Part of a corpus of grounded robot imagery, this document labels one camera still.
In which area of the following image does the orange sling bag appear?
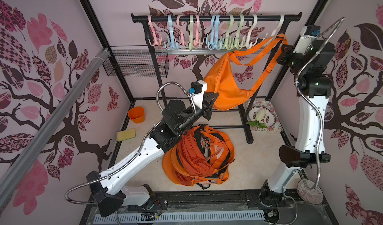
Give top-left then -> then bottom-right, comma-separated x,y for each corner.
203,34 -> 288,111

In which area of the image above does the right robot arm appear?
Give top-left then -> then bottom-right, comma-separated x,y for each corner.
259,17 -> 345,208

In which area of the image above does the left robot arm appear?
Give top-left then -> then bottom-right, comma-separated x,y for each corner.
64,80 -> 219,217

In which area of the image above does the white hook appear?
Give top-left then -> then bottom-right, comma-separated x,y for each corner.
263,14 -> 285,46
245,14 -> 258,49

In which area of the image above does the white hook far right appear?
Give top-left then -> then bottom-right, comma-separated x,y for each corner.
263,14 -> 285,46

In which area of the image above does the blue hook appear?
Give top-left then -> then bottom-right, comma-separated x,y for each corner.
213,15 -> 223,50
205,15 -> 216,50
165,15 -> 179,50

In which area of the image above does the green hook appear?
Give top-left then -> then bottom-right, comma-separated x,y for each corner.
188,14 -> 194,51
233,14 -> 246,51
221,14 -> 234,50

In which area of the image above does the pink hook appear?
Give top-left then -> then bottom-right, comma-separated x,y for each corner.
148,15 -> 162,46
193,15 -> 204,48
176,14 -> 189,47

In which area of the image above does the pink hook far left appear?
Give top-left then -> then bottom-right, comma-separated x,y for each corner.
148,15 -> 162,46

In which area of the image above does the black clothes rack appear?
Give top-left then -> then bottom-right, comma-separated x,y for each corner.
131,12 -> 302,144

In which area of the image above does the floral tray with flower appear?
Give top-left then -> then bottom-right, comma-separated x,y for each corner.
247,100 -> 283,132

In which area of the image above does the pile of orange bags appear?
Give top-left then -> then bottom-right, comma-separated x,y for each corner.
162,124 -> 235,190

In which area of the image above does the orange plastic cup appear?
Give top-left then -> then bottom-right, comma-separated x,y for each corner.
128,107 -> 145,124

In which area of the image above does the yellow sponge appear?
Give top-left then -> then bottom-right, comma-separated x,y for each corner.
117,128 -> 136,142

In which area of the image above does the clear glass dish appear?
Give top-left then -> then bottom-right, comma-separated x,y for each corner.
297,180 -> 324,205

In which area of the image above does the aluminium rail back wall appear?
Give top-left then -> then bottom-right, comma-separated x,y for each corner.
110,46 -> 295,55

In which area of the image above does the aluminium rail wall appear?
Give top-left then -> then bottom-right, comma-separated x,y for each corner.
110,46 -> 295,55
1,48 -> 110,208

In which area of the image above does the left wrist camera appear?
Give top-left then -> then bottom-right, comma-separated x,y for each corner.
189,80 -> 207,109

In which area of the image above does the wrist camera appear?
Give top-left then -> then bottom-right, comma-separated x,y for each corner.
189,80 -> 207,109
293,25 -> 320,54

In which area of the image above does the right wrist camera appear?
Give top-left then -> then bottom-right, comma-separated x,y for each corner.
293,25 -> 320,54

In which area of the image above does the black wire basket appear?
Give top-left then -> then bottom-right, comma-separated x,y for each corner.
102,52 -> 170,78

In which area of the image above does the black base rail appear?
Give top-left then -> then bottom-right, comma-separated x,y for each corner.
104,189 -> 300,211

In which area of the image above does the white slotted cable duct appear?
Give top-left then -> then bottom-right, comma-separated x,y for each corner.
93,210 -> 265,225

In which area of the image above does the aluminium rail left wall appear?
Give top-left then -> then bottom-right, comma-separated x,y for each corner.
1,48 -> 110,208

